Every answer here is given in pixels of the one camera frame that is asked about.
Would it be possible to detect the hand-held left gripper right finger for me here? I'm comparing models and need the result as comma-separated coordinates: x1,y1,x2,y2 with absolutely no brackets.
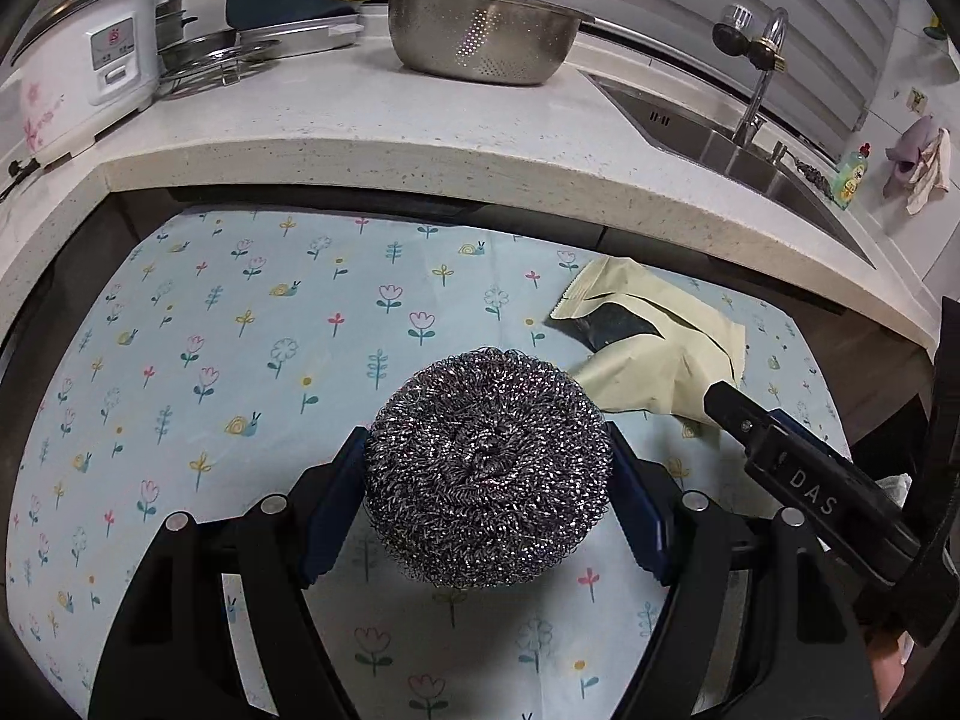
602,420,883,720

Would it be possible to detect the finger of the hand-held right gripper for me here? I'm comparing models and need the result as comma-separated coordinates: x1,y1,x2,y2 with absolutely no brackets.
702,379,800,467

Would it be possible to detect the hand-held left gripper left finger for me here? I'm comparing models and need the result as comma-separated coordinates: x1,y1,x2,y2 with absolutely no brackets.
88,424,374,720

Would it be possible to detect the beige zip pouch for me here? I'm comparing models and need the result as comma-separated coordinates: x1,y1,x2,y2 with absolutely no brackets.
544,255,749,419

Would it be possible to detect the steel wool scrubber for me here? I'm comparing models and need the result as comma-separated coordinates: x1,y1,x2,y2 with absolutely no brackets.
362,346,614,591

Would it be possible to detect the person's right hand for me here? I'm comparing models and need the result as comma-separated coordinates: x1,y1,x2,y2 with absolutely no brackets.
867,624,914,711

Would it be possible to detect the floral printed tablecloth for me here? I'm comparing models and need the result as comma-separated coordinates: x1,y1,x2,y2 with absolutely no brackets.
4,206,856,720

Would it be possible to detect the dark sink scrubber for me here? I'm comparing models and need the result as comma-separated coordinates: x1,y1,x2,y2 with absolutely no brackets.
793,156,839,205

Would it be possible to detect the green dish soap bottle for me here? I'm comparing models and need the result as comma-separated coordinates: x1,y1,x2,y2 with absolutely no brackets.
831,141,872,212

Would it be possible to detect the steel kitchen sink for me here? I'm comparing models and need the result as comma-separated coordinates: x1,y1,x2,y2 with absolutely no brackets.
579,66,877,269

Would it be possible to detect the purple hanging cloth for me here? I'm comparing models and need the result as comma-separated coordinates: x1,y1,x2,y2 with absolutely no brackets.
880,115,940,198

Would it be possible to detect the beige hanging cloth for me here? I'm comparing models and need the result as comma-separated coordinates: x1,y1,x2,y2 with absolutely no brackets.
904,127,955,216

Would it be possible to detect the chrome kitchen faucet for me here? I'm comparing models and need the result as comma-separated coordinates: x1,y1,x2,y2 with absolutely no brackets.
711,3,794,149

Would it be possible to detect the white stone kitchen counter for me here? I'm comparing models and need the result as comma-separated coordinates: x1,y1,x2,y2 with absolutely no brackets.
0,34,947,350

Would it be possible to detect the steel colander bowl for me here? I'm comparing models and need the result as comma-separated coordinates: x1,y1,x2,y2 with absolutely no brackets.
373,0,597,89

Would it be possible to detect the steel tray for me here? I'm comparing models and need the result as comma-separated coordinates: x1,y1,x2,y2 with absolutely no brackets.
235,13,367,59

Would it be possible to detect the stack of steel pots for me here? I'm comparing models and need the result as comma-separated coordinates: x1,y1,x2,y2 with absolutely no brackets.
154,0,200,72

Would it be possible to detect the white floral rice cooker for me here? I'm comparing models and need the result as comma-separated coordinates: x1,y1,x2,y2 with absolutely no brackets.
0,0,164,170

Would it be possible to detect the round steel wire rack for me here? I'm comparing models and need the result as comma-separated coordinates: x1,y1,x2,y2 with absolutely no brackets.
156,30,284,100

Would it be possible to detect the black power cord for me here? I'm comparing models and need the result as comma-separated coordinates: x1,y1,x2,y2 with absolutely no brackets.
0,156,42,202

